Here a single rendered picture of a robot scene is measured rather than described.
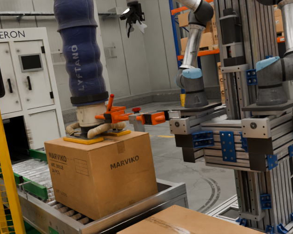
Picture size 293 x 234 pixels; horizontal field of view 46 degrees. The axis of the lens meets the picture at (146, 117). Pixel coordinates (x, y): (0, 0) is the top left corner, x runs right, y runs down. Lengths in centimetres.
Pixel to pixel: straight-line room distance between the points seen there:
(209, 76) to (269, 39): 984
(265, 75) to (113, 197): 100
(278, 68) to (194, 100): 54
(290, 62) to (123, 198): 111
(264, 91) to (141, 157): 75
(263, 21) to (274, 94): 50
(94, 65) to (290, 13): 107
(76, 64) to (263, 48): 107
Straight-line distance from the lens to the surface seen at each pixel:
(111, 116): 182
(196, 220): 176
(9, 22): 1122
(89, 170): 182
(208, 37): 1024
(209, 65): 1192
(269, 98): 180
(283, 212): 234
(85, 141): 192
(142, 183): 198
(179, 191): 207
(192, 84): 208
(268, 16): 219
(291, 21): 191
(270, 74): 180
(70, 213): 215
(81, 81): 199
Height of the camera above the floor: 130
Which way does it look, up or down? 8 degrees down
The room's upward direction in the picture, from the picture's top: 9 degrees counter-clockwise
